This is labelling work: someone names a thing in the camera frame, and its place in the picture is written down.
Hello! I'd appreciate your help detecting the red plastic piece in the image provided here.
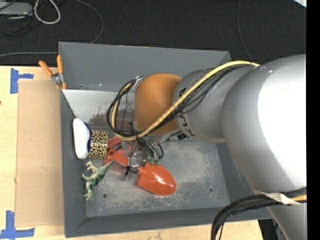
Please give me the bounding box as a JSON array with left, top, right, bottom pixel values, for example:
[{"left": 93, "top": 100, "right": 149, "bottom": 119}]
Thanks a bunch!
[{"left": 106, "top": 135, "right": 133, "bottom": 154}]

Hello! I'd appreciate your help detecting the red toy shovel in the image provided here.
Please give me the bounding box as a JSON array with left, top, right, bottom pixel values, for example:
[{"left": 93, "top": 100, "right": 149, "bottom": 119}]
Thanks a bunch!
[{"left": 103, "top": 148, "right": 177, "bottom": 197}]

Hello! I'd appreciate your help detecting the green toy dinosaur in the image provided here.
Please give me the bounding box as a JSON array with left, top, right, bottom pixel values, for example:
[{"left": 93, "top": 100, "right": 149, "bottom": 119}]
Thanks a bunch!
[{"left": 81, "top": 159, "right": 116, "bottom": 202}]

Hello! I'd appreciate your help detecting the leopard print tape roll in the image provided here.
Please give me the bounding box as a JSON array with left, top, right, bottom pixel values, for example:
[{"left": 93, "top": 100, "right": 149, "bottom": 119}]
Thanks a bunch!
[{"left": 88, "top": 129, "right": 110, "bottom": 160}]

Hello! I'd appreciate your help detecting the grey metal bin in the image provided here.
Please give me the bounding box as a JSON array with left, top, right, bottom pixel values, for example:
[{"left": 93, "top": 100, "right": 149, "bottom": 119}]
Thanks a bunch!
[{"left": 58, "top": 41, "right": 274, "bottom": 238}]

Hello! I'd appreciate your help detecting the white and blue sponge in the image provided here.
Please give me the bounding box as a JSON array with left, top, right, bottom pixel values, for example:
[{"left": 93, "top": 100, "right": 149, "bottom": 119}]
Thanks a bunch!
[{"left": 72, "top": 118, "right": 92, "bottom": 161}]

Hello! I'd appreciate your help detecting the brown cardboard board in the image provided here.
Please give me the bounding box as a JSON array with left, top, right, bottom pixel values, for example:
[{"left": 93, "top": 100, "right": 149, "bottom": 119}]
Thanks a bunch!
[{"left": 14, "top": 78, "right": 66, "bottom": 228}]

